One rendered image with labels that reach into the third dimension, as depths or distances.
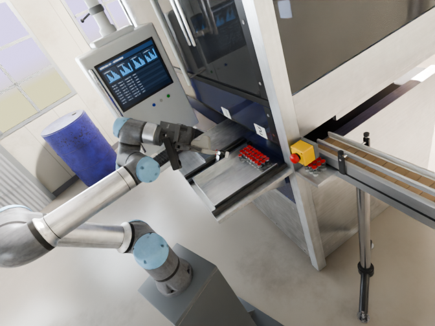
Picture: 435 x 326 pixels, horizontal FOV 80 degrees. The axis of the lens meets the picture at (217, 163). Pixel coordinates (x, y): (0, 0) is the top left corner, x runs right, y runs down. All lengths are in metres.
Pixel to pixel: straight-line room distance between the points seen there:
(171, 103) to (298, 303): 1.52
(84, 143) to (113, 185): 2.78
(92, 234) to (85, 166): 2.72
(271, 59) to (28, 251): 0.88
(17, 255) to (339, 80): 1.20
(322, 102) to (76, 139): 2.95
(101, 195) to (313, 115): 0.84
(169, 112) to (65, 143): 1.92
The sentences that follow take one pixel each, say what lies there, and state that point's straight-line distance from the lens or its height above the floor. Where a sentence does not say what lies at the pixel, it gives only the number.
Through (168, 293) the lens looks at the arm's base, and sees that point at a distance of 1.10.
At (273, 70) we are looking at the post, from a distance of 0.95.
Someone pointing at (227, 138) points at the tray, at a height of 0.88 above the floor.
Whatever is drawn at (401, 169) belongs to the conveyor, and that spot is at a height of 0.93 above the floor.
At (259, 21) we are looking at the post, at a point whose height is 1.50.
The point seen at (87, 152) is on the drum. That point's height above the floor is 0.48.
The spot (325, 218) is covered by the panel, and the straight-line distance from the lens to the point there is 1.56.
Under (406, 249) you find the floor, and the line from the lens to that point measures 2.00.
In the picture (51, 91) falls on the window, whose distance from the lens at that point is 4.19.
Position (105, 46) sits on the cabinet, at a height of 1.54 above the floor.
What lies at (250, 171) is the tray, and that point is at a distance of 1.24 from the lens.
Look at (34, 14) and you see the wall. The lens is 4.31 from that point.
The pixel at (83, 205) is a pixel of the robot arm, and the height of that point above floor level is 1.31.
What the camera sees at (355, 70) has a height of 1.15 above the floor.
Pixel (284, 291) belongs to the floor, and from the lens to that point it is 1.86.
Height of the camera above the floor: 1.67
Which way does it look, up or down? 35 degrees down
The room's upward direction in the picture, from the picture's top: 25 degrees counter-clockwise
